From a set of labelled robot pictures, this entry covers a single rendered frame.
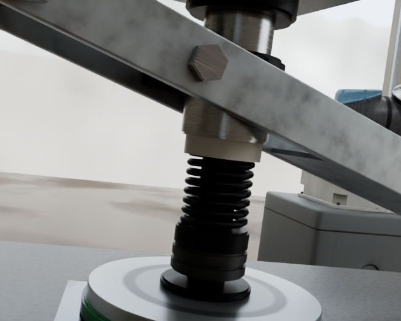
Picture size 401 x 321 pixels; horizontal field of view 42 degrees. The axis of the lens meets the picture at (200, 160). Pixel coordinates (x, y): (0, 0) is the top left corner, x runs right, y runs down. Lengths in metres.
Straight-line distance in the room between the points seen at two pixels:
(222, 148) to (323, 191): 1.31
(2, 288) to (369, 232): 1.30
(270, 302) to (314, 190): 1.33
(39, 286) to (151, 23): 0.29
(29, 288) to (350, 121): 0.33
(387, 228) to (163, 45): 1.39
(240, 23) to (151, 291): 0.24
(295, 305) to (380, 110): 1.34
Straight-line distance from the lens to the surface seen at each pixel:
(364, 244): 1.67
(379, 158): 0.50
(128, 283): 0.48
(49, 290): 0.54
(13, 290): 0.53
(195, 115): 0.45
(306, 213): 1.64
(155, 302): 0.44
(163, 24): 0.39
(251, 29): 0.46
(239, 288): 0.48
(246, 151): 0.45
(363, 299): 0.66
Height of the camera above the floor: 1.03
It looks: 3 degrees down
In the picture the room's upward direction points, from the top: 7 degrees clockwise
